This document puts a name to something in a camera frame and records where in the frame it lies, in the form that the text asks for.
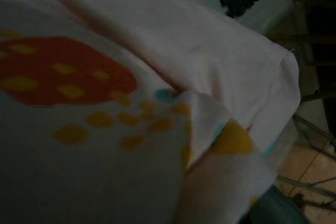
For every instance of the grey metal rack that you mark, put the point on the grey metal rack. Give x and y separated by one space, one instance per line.
315 132

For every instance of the dark wooden chair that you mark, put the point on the dark wooden chair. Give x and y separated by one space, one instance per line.
302 37

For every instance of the pink patterned pillow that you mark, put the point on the pink patterned pillow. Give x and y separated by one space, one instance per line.
131 103

